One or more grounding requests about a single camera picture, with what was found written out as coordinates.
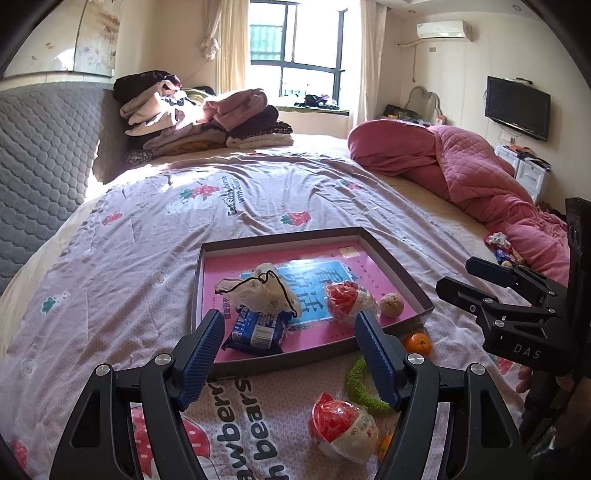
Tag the shallow cardboard box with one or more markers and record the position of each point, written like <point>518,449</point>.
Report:
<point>277,362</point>

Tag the white air conditioner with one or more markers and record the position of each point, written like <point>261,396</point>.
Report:
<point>443,30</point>

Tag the pile of folded clothes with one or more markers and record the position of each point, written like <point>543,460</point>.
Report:
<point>198,115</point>

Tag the red apple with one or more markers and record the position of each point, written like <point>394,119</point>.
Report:
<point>344,429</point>
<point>346,300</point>

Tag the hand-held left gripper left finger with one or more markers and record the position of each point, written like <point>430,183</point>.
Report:
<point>201,360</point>

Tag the beige curtain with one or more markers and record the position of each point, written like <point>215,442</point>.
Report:
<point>367,60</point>
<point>226,41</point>

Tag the black television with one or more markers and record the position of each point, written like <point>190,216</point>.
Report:
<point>517,108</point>

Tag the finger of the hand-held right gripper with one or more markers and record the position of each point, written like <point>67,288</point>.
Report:
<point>461,295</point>
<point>494,272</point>

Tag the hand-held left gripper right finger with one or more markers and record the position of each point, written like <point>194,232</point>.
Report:
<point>376,364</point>

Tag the white drawer cabinet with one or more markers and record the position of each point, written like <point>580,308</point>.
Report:
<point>524,173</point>

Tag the red white snack packet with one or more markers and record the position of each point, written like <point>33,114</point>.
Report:
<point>497,241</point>

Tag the dark framed window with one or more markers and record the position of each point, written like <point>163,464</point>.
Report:
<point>314,37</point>

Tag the person's right hand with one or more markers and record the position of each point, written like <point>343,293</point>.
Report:
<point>522,379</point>

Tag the pink quilt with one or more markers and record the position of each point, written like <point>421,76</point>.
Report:
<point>461,175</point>

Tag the grey quilted headboard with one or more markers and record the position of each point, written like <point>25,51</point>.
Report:
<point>41,161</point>

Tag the dark clothes on windowsill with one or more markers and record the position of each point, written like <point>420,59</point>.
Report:
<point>316,100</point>

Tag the blue candy bag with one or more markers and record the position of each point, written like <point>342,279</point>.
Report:
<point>504,254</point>

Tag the blue white snack packet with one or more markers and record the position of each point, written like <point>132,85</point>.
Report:
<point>256,331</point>

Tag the blossom wall mural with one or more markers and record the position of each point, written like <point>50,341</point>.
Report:
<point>69,41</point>

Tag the white curved chair back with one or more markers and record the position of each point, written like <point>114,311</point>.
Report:
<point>427,99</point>

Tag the orange mandarin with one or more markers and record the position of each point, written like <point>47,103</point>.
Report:
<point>418,344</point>

